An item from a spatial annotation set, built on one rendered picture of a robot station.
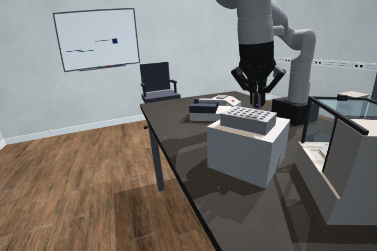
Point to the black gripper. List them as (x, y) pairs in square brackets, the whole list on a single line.
[(257, 70)]

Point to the grey balance with glass draft shield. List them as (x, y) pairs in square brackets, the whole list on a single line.
[(337, 158)]

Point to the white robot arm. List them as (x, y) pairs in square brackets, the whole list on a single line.
[(259, 21)]

